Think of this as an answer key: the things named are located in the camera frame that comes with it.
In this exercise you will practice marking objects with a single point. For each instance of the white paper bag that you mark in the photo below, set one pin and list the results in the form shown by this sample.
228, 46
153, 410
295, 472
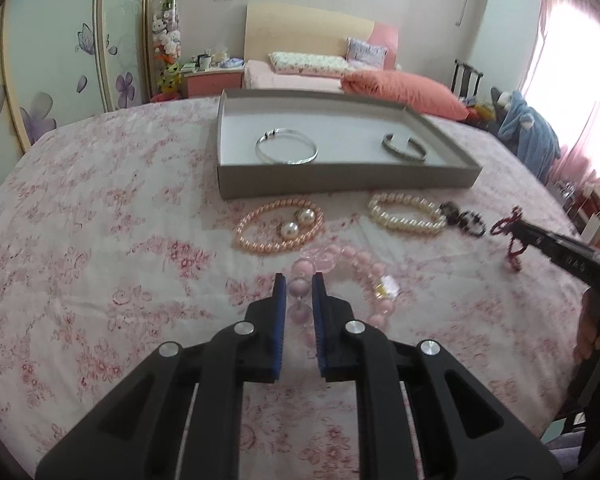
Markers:
595, 227

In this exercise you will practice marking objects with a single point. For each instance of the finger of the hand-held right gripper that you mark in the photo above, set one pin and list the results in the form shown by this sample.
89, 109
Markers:
532, 237

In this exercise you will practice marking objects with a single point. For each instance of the pink nightstand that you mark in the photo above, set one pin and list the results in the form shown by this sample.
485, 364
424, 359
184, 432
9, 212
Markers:
215, 85

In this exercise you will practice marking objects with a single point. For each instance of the small lavender pillow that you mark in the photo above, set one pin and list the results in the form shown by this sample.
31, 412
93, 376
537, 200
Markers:
367, 52

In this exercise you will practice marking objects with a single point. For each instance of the flower-painted wardrobe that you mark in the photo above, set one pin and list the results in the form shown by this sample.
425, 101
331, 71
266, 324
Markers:
55, 60

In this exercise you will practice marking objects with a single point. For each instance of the pearl earring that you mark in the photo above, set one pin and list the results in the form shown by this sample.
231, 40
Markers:
305, 217
290, 230

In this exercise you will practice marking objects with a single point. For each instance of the yellow plush toy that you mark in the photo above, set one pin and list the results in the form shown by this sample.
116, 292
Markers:
170, 80

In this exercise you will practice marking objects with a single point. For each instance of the cream and pink headboard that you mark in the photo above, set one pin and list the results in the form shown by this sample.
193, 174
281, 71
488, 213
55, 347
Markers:
305, 30

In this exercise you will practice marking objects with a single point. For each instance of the floral pillow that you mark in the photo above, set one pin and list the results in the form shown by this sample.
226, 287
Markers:
310, 62

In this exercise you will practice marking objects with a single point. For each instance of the blue plush toy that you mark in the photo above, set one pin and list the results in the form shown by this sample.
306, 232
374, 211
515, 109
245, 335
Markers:
530, 135

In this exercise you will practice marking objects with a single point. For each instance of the pink curtain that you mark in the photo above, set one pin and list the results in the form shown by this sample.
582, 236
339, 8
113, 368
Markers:
580, 85

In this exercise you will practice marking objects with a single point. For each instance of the pink bed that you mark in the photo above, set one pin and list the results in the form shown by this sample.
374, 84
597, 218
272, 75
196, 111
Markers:
260, 75

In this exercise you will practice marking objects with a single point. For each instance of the white mug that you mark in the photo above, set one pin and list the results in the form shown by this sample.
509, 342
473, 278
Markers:
205, 62

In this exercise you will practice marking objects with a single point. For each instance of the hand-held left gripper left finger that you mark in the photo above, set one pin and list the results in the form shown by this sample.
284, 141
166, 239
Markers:
280, 310

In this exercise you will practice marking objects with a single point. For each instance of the pink floral cloth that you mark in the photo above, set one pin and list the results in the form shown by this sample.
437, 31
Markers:
105, 260

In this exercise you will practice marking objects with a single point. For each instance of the person's right hand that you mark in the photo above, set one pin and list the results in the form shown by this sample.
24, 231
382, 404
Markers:
587, 325

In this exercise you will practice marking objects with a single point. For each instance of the clear tube of plush toys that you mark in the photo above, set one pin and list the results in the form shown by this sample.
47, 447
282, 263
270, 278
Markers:
167, 30

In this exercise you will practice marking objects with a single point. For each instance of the silver bangle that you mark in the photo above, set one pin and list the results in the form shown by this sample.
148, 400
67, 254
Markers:
267, 134

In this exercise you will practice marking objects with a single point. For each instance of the dark wooden chair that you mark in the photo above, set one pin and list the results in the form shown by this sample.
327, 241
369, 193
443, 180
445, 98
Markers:
467, 77

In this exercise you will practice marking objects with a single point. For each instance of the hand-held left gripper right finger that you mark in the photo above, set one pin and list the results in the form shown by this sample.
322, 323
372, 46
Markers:
319, 310

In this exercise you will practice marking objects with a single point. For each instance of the grey cardboard tray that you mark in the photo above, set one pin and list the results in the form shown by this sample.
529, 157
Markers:
340, 130

